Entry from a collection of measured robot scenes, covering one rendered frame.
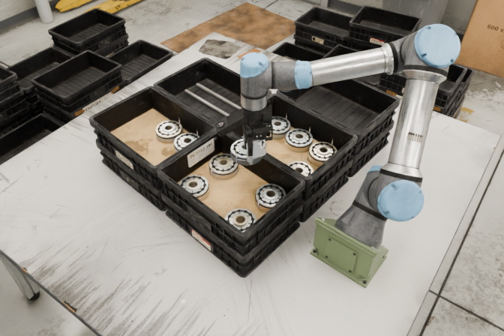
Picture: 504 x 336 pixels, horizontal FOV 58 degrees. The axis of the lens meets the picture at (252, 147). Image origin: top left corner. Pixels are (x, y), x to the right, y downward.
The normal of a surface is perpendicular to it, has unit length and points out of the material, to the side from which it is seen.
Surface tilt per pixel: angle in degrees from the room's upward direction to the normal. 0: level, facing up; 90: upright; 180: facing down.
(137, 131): 0
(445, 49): 45
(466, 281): 0
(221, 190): 0
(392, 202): 60
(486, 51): 73
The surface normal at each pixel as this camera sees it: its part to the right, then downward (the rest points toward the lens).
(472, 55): -0.54, 0.31
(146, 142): 0.00, -0.74
